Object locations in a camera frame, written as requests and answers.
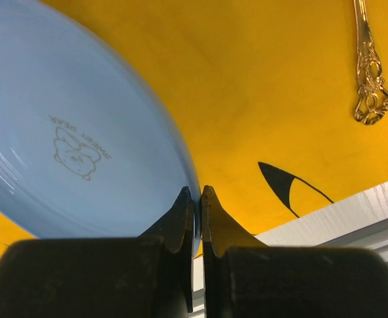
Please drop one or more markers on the yellow pikachu place mat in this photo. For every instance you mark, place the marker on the yellow pikachu place mat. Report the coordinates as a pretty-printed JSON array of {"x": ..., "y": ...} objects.
[{"x": 262, "y": 92}]

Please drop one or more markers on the blue plastic plate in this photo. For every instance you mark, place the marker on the blue plastic plate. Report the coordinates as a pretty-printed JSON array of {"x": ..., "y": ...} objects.
[{"x": 86, "y": 147}]

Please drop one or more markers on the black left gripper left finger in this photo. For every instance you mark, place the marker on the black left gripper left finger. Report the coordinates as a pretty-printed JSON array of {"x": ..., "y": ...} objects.
[{"x": 146, "y": 276}]

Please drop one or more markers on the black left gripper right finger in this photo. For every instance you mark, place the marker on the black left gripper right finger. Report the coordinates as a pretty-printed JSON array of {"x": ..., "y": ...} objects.
[{"x": 244, "y": 277}]

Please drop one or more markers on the gold spoon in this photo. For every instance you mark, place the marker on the gold spoon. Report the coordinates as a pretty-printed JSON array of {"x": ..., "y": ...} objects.
[{"x": 372, "y": 103}]

